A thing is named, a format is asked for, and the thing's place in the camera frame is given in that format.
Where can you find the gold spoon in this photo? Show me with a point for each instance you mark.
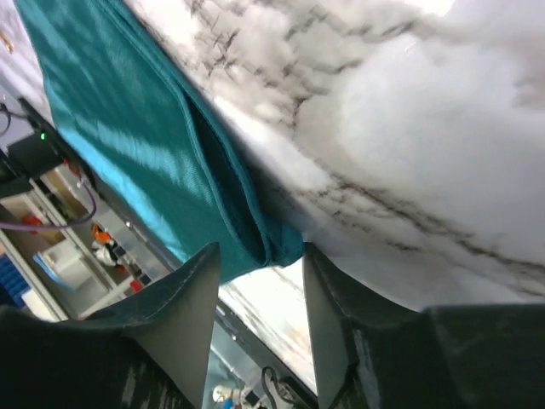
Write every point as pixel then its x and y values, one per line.
pixel 7 44

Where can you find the teal cloth napkin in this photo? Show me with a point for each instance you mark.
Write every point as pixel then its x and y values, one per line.
pixel 120 102

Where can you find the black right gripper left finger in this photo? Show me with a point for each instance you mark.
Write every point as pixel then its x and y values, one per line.
pixel 150 350

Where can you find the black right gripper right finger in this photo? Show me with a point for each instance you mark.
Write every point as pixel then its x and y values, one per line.
pixel 370 352

